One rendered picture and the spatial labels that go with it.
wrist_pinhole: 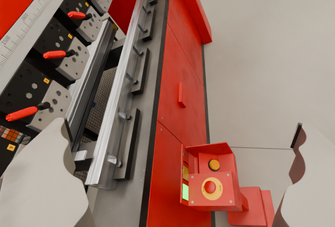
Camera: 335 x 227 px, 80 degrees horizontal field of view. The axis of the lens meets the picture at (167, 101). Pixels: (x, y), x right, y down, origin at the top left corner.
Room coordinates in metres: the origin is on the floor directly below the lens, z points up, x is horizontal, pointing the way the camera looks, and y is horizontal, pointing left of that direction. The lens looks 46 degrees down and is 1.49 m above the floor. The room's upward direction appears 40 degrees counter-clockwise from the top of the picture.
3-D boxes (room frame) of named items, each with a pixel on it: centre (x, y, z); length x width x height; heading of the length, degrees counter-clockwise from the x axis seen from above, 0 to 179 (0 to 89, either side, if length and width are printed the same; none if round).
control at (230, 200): (0.29, 0.06, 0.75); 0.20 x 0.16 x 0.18; 145
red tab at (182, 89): (0.84, -0.10, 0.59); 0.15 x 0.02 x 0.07; 145
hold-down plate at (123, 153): (0.56, 0.23, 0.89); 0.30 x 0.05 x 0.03; 145
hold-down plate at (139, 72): (0.89, 0.00, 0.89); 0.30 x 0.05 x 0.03; 145
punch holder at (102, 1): (1.06, -0.05, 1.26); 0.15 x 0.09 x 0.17; 145
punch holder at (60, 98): (0.57, 0.29, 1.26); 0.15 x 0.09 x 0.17; 145
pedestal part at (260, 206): (0.27, 0.03, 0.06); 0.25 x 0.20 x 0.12; 55
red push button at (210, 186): (0.25, 0.08, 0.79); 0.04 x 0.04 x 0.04
